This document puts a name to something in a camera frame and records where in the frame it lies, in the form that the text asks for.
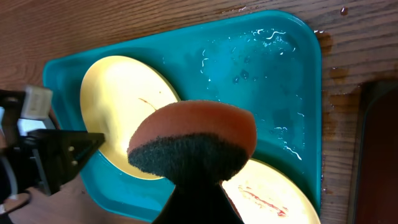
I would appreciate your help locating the black tray with water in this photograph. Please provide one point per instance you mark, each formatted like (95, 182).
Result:
(373, 193)

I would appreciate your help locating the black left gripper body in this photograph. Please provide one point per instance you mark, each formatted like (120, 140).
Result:
(22, 157)

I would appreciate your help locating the yellow plate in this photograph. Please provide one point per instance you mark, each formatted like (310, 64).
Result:
(262, 194)
(117, 94)

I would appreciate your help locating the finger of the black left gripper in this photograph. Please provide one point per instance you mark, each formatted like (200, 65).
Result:
(59, 155)

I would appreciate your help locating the red and green sponge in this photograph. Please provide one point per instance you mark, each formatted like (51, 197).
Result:
(194, 142)

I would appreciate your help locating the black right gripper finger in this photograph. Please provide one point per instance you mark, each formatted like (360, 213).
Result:
(205, 205)

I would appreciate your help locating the teal plastic tray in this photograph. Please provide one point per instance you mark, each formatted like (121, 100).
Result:
(268, 62)

